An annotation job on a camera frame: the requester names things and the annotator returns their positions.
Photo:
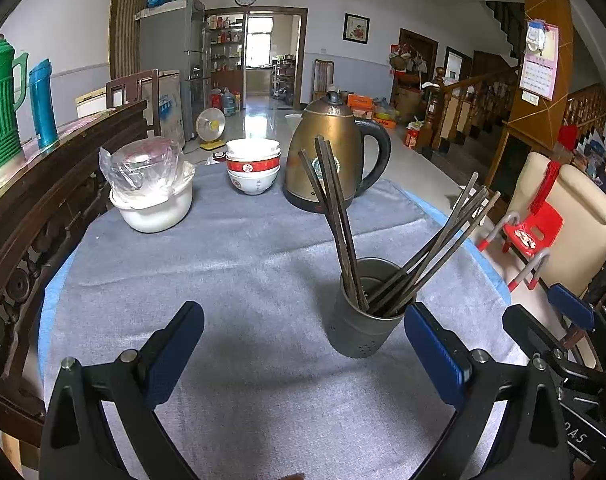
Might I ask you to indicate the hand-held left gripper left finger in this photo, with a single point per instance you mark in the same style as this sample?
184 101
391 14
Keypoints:
178 345

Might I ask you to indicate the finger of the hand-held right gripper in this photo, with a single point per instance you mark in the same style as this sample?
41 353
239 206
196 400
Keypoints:
573 305
528 332

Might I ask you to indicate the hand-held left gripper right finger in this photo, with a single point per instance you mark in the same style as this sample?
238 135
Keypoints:
435 355

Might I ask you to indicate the grey metal chopstick holder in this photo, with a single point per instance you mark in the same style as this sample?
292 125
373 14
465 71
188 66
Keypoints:
365 320

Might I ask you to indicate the set of dark chopsticks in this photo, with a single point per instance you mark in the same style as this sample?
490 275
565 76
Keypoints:
435 250

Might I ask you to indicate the cream chair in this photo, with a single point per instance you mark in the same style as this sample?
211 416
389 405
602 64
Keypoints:
588 240

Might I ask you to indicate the red plastic chair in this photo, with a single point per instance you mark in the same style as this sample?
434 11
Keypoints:
528 232

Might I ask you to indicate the grey tablecloth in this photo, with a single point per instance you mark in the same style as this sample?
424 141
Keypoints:
233 270

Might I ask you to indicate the blue table cover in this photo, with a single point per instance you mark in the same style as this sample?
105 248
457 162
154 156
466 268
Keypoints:
50 310

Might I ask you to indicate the white plastic basin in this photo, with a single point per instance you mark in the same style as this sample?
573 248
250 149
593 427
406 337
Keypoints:
153 210

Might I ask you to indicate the plastic-wrapped glass bowl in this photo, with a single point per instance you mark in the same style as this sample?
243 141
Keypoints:
140 167

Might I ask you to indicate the carved dark wooden bench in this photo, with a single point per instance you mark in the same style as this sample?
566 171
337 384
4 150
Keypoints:
43 220

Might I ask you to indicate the white jars with red labels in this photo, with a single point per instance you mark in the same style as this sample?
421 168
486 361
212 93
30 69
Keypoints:
253 165

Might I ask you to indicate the plain white bowl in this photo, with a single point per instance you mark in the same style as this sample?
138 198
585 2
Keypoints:
253 147

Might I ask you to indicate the wooden stair railing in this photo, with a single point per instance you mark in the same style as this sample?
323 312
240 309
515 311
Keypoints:
478 110

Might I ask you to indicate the red snack box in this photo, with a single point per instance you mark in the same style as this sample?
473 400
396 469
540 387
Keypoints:
413 135

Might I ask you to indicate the small electric fan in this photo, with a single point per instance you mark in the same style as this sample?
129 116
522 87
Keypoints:
211 125

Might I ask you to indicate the golden electric kettle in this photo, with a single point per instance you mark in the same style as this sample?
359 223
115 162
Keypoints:
333 155

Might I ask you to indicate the white chest freezer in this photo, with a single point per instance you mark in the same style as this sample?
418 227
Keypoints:
170 105

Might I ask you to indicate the blue water jug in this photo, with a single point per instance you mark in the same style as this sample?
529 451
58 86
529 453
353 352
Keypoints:
229 102

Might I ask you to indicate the white cabinet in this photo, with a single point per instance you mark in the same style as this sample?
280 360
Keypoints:
90 102

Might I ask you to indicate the dark wooden chair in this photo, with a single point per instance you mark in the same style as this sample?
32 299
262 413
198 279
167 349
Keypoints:
133 87

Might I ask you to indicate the orange cardboard boxes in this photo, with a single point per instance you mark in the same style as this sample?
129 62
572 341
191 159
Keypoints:
363 102

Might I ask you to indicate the blue thermos flask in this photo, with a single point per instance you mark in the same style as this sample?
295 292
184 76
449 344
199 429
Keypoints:
43 105

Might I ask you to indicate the tall-backed wooden chair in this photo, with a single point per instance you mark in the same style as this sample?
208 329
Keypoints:
323 77

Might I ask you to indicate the grey refrigerator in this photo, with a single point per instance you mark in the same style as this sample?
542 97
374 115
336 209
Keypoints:
175 45

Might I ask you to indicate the shelf of bottles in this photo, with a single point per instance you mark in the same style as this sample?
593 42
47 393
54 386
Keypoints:
225 45

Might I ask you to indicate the pink wall calendar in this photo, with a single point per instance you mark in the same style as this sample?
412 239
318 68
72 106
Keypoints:
539 60

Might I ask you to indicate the framed wall picture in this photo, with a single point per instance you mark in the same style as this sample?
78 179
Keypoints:
356 28

